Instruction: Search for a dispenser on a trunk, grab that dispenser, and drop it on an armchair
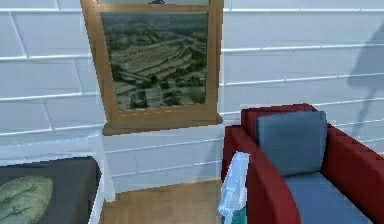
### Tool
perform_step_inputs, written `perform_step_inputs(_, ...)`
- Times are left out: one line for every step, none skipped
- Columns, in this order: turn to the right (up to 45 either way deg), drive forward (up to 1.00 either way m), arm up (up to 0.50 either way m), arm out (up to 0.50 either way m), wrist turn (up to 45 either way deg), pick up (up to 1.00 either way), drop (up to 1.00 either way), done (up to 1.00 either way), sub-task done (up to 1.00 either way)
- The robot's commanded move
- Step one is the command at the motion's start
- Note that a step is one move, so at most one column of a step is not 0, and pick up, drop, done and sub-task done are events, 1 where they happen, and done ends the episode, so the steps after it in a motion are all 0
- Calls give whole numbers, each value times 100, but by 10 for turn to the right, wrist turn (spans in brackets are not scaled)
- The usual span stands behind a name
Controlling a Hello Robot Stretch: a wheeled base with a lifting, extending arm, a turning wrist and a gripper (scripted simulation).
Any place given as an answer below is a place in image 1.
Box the red armchair with blue cushions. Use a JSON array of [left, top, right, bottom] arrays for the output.
[[220, 103, 384, 224]]

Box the wooden framed landscape picture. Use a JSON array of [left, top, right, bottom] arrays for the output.
[[79, 0, 225, 136]]

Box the green tufted cushion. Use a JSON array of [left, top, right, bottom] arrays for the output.
[[0, 175, 54, 224]]

